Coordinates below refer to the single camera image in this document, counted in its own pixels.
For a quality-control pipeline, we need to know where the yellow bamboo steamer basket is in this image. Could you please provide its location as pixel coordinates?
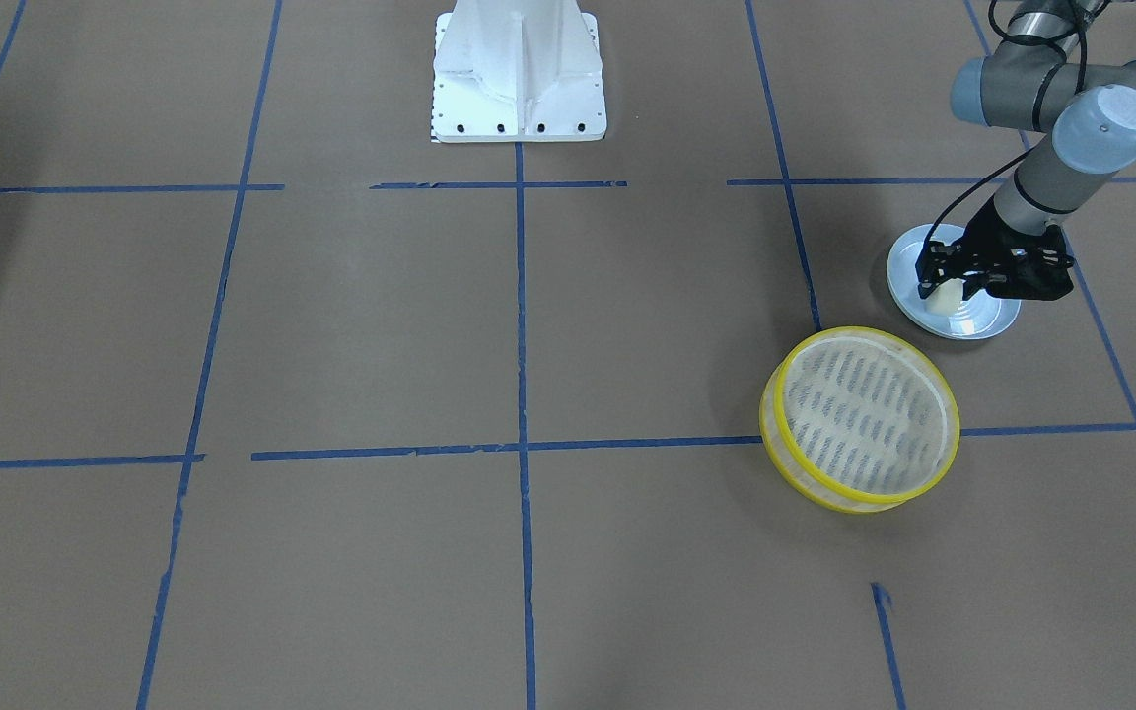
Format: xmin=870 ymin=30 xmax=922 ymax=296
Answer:
xmin=758 ymin=326 xmax=961 ymax=513

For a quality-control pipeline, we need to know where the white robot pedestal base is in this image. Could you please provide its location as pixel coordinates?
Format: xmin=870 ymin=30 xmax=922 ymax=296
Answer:
xmin=431 ymin=1 xmax=608 ymax=144

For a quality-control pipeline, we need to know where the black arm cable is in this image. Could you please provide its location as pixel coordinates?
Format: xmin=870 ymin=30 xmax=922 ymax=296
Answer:
xmin=925 ymin=0 xmax=1106 ymax=267

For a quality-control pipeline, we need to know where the light blue plate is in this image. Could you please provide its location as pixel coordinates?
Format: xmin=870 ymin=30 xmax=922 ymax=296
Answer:
xmin=887 ymin=224 xmax=1024 ymax=341

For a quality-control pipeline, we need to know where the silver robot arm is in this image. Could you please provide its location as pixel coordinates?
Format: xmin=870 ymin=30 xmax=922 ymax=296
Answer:
xmin=914 ymin=1 xmax=1136 ymax=302

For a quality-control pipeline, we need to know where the white steamed bun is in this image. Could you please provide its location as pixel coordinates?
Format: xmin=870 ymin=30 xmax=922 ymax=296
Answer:
xmin=924 ymin=278 xmax=964 ymax=319

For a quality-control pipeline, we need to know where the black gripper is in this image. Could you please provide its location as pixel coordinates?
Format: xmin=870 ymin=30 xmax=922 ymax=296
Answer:
xmin=918 ymin=202 xmax=1053 ymax=301

